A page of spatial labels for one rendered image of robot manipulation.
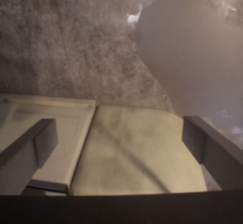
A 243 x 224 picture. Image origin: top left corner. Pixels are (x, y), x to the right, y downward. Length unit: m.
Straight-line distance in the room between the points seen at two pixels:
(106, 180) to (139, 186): 0.15
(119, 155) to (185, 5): 0.79
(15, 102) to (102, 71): 0.71
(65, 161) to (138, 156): 0.37
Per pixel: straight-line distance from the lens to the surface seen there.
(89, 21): 0.96
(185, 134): 0.17
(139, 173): 0.87
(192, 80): 1.09
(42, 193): 0.94
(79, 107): 1.20
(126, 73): 1.03
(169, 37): 0.95
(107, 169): 0.88
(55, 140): 0.17
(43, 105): 1.31
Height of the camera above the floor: 0.90
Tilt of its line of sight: 51 degrees down
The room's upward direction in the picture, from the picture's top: 170 degrees counter-clockwise
